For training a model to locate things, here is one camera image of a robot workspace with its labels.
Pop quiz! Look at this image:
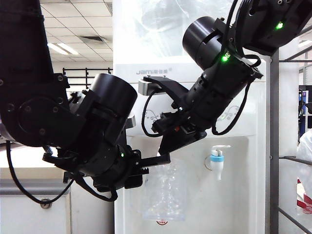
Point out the short black left gripper cable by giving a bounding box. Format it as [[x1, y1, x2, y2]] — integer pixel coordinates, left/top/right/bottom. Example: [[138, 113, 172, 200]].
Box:
[[73, 175, 119, 202]]

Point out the water jug under plastic bag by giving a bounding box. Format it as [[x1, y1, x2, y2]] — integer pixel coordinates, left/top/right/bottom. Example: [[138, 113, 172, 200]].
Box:
[[121, 0, 234, 59]]

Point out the black wall rack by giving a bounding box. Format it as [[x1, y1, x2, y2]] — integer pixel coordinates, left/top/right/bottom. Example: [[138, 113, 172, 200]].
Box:
[[62, 67, 114, 91]]

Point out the round metal cabinet lock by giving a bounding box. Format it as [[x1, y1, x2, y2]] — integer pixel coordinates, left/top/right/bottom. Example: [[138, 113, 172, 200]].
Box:
[[39, 198, 52, 210]]

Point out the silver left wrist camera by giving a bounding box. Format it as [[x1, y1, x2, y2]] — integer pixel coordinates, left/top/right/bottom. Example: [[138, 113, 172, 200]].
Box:
[[125, 114, 136, 129]]

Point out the clear textured plastic mug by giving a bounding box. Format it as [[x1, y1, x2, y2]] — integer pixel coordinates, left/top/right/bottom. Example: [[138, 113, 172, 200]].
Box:
[[142, 158, 188, 222]]

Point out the black right camera cable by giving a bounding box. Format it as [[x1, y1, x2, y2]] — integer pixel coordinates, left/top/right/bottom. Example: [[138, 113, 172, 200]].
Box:
[[141, 91, 164, 137]]

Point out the white desk cabinet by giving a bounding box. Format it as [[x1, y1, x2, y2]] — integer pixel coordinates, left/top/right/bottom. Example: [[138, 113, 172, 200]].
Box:
[[0, 146, 115, 234]]

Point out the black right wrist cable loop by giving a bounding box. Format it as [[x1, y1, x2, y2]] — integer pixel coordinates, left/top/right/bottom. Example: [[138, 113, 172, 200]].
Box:
[[211, 80, 252, 136]]

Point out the red and white object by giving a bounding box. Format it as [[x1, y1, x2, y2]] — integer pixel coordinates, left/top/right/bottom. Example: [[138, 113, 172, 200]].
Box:
[[296, 179, 312, 215]]

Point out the white water dispenser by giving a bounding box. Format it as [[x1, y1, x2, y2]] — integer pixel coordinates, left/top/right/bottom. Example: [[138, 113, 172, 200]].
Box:
[[113, 58, 266, 234]]

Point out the ceiling air vent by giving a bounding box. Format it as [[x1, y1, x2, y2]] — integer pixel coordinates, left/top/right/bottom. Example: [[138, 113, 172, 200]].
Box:
[[79, 36, 106, 44]]

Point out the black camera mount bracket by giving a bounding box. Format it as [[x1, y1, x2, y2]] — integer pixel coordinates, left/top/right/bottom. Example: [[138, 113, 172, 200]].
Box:
[[143, 75, 190, 108]]

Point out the white plastic bag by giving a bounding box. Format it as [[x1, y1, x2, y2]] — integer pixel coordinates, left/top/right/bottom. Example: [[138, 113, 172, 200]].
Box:
[[296, 129, 312, 195]]

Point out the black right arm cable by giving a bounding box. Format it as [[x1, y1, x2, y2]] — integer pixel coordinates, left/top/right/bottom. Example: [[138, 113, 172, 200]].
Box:
[[225, 0, 262, 68]]

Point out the blue lit machine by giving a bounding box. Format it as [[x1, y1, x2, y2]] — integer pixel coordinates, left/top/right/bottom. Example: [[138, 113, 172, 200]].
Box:
[[297, 85, 312, 130]]

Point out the dark grey metal rack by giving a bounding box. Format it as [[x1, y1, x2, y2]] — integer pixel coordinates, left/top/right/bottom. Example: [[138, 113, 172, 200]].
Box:
[[269, 24, 312, 234]]

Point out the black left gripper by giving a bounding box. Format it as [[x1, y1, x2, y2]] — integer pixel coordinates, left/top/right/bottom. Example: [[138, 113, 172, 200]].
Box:
[[92, 145, 171, 193]]

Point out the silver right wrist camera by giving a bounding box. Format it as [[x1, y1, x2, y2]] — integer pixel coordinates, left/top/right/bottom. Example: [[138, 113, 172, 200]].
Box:
[[138, 79, 159, 96]]

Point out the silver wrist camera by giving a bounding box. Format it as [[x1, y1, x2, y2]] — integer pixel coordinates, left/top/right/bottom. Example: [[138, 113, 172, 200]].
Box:
[[125, 114, 136, 129], [138, 79, 159, 96]]

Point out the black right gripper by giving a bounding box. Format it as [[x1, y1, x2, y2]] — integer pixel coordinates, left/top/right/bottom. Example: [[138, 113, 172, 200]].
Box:
[[152, 108, 208, 156]]

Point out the long black left arm cable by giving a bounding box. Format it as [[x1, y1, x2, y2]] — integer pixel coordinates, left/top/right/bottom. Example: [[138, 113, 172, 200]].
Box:
[[6, 140, 74, 204]]

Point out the blue cold water tap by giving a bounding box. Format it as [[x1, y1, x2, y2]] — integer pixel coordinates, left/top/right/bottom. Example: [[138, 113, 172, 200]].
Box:
[[204, 145, 231, 181]]

